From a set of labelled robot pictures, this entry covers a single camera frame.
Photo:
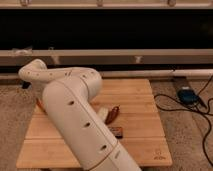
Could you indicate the blue power adapter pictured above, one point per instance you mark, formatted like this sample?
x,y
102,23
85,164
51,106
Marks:
x,y
187,96

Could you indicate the metal rail frame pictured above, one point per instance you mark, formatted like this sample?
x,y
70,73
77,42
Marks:
x,y
117,63

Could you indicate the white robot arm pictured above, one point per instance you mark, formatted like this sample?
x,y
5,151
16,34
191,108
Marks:
x,y
66,94

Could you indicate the brown curved utensil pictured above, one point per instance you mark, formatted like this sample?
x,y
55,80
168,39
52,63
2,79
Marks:
x,y
112,114

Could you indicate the orange ceramic bowl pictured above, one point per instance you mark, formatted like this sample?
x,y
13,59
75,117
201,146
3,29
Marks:
x,y
39,104

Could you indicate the brown rectangular bar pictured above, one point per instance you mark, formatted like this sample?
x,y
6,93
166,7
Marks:
x,y
117,131

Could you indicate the wooden table board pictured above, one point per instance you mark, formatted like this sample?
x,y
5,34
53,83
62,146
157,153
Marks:
x,y
143,134

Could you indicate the white cloth piece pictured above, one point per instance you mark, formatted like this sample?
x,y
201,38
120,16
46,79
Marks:
x,y
103,113

